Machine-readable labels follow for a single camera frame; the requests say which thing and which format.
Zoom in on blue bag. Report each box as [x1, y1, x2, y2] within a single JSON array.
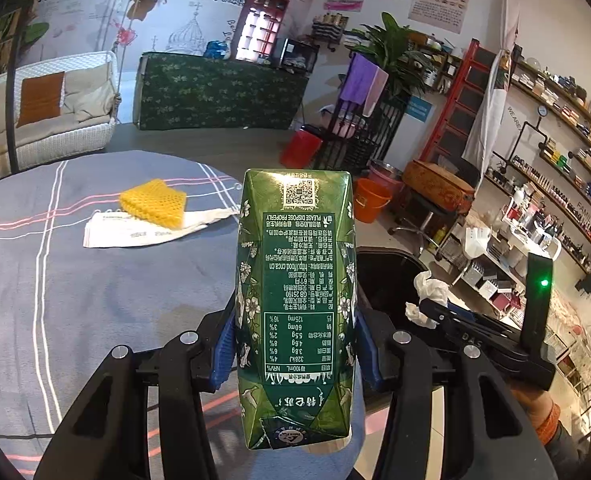
[[202, 40, 231, 60]]

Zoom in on black trash bin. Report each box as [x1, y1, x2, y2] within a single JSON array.
[[355, 246, 476, 411]]

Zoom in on green drink carton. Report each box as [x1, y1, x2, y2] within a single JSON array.
[[234, 169, 359, 451]]

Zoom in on black metal rack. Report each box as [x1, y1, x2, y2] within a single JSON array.
[[313, 92, 406, 178]]

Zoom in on red phone booth cabinet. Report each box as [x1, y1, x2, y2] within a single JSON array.
[[235, 0, 294, 66]]

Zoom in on orange cushion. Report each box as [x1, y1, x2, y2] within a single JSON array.
[[16, 71, 66, 128]]

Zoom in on potted green plant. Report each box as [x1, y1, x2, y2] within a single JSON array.
[[350, 12, 433, 96]]

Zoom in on red ladder shelf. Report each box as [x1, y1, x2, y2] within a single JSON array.
[[419, 37, 496, 166]]

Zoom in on red box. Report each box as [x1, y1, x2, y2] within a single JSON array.
[[280, 127, 323, 168]]

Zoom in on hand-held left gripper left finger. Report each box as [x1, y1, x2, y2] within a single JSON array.
[[34, 305, 241, 480]]

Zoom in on purple towel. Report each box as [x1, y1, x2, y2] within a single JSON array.
[[339, 52, 376, 106]]

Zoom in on person's right forearm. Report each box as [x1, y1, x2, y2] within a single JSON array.
[[534, 401, 583, 480]]

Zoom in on white paper wrapper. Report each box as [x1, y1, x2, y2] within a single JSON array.
[[82, 206, 241, 249]]

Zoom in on beige cushion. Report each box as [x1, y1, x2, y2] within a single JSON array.
[[62, 67, 116, 123]]

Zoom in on pink basin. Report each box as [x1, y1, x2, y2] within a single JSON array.
[[368, 159, 403, 186]]

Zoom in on yellow foam fruit net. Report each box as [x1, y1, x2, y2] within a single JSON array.
[[118, 178, 188, 228]]

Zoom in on person's right hand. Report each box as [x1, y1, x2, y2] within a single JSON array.
[[511, 385, 551, 432]]

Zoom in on white tissue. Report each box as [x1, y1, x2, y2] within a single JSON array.
[[405, 270, 450, 329]]

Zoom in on pink towel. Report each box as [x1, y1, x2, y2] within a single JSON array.
[[363, 67, 389, 117]]

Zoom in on woven brown chest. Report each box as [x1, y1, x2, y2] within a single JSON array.
[[403, 159, 476, 211]]

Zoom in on wall shelves with cosmetics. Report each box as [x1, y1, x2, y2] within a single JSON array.
[[485, 57, 591, 281]]

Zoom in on white wicker swing sofa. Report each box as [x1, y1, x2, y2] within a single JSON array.
[[0, 51, 118, 181]]

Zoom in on orange bucket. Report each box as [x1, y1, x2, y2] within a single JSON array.
[[354, 177, 393, 224]]

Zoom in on black iron frame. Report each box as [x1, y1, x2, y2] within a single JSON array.
[[0, 0, 41, 186]]

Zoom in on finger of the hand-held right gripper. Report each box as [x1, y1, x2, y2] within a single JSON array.
[[418, 299, 482, 357]]

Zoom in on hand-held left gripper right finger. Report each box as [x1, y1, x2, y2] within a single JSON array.
[[354, 305, 559, 480]]

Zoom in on grey striped tablecloth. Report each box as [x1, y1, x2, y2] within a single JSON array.
[[0, 150, 366, 480]]

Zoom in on white hanging apron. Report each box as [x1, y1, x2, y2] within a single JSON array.
[[463, 0, 521, 163]]

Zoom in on green patterned counter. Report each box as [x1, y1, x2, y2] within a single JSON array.
[[132, 51, 310, 132]]

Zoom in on white cosmetics trolley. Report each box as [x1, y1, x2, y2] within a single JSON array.
[[435, 195, 561, 311]]

